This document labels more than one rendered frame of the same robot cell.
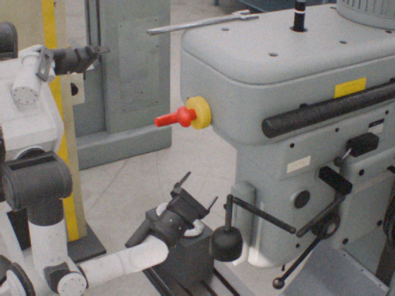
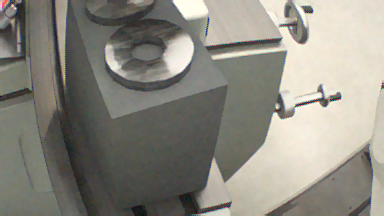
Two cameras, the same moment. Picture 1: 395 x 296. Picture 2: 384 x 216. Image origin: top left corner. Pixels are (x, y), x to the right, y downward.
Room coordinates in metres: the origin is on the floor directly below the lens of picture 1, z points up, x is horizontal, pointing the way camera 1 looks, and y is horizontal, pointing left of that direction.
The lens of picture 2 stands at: (1.86, 0.18, 1.62)
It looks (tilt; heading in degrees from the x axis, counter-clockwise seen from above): 51 degrees down; 187
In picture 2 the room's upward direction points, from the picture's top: 8 degrees clockwise
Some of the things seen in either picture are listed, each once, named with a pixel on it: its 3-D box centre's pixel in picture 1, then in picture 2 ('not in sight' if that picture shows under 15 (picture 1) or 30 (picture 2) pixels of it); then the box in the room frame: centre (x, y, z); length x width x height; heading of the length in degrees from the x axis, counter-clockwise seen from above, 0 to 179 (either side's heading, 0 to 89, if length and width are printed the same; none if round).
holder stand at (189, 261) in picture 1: (179, 242); (126, 78); (1.37, 0.04, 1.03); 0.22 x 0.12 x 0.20; 38
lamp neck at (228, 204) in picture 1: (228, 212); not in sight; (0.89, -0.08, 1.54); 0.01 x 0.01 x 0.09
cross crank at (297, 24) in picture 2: not in sight; (284, 22); (0.76, 0.22, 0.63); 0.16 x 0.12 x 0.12; 122
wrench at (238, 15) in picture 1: (203, 22); not in sight; (1.03, -0.02, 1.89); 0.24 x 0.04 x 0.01; 123
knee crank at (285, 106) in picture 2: not in sight; (311, 98); (0.86, 0.32, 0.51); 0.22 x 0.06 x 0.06; 122
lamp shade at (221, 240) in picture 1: (226, 240); not in sight; (0.89, -0.08, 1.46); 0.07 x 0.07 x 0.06
